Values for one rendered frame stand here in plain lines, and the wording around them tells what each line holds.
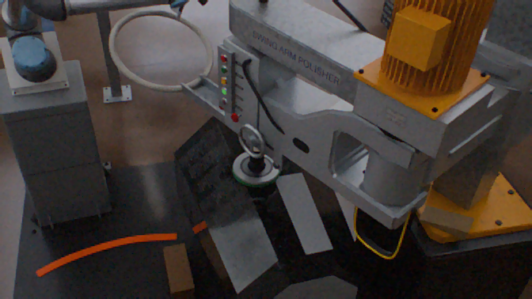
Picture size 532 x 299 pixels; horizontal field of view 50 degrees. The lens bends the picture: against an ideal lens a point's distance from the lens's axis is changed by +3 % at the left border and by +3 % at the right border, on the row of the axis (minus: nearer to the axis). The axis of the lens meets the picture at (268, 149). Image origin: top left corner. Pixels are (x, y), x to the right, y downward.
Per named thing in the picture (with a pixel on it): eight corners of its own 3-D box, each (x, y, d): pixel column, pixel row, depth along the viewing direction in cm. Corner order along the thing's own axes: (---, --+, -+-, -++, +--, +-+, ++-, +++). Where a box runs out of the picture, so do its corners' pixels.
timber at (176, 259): (164, 260, 314) (162, 247, 306) (185, 255, 317) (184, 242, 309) (172, 306, 293) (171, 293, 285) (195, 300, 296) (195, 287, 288)
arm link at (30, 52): (21, 78, 274) (17, 72, 257) (9, 44, 273) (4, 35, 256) (55, 71, 278) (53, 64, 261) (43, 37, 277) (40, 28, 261)
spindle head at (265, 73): (320, 148, 231) (333, 56, 201) (283, 172, 219) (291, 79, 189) (260, 108, 249) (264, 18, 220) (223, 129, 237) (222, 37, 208)
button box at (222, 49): (236, 111, 225) (237, 51, 207) (231, 114, 224) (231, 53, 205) (223, 102, 229) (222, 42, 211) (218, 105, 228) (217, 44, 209)
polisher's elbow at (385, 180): (385, 160, 205) (395, 119, 192) (429, 189, 195) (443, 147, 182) (351, 183, 195) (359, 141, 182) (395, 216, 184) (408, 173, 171)
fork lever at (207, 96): (312, 153, 234) (313, 145, 231) (280, 175, 223) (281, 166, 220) (207, 79, 268) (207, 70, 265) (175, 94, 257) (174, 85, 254)
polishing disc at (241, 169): (247, 190, 242) (247, 188, 241) (225, 160, 256) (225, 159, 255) (288, 175, 251) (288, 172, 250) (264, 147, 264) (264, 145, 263)
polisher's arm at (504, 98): (476, 80, 248) (495, 28, 231) (552, 117, 229) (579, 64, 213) (366, 153, 208) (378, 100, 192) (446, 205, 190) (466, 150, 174)
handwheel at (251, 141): (279, 155, 223) (281, 126, 213) (261, 166, 217) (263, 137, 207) (253, 137, 230) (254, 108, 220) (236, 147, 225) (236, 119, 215)
